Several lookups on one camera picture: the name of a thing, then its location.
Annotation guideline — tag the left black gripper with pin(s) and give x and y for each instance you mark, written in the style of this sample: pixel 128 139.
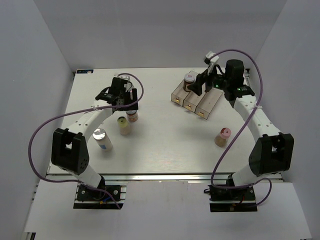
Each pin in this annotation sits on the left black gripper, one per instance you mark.
pixel 133 91

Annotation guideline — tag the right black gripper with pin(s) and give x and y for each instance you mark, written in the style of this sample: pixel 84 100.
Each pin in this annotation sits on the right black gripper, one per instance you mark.
pixel 201 78

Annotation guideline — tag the dark brown sauce jar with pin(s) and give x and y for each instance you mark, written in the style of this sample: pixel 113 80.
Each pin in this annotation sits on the dark brown sauce jar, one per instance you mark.
pixel 189 78

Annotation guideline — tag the orange label sauce jar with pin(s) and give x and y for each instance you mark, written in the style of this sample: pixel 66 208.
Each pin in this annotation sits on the orange label sauce jar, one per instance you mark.
pixel 132 115

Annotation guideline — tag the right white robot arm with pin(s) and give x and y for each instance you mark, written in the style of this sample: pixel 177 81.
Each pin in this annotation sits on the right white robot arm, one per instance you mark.
pixel 272 152

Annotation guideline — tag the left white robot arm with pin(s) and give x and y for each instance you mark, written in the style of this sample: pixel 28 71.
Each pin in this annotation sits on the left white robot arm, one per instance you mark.
pixel 69 146

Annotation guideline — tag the right clear organizer bin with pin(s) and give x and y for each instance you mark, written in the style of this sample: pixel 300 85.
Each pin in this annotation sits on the right clear organizer bin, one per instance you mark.
pixel 208 102

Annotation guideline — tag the middle clear organizer bin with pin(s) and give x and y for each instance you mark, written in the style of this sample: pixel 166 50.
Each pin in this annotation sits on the middle clear organizer bin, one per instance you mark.
pixel 192 100

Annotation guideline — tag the yellow lid spice bottle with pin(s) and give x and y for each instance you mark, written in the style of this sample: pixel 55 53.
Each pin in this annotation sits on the yellow lid spice bottle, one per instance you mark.
pixel 124 126

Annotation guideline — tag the silver lid white bottle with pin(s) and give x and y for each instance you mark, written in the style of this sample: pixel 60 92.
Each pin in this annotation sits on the silver lid white bottle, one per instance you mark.
pixel 102 139

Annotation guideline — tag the left blue table sticker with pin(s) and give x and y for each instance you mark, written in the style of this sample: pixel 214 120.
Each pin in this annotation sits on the left blue table sticker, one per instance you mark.
pixel 84 71

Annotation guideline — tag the pink lid spice bottle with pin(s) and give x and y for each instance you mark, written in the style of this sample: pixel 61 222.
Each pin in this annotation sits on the pink lid spice bottle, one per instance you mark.
pixel 222 137

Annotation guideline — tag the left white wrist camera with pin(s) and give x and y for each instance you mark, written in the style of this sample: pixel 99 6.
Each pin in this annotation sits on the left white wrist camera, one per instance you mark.
pixel 124 78

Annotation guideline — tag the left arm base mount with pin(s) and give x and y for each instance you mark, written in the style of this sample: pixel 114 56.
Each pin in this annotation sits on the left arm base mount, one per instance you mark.
pixel 88 199

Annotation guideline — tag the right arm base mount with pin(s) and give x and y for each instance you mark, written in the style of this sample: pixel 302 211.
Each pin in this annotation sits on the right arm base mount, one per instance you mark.
pixel 222 200

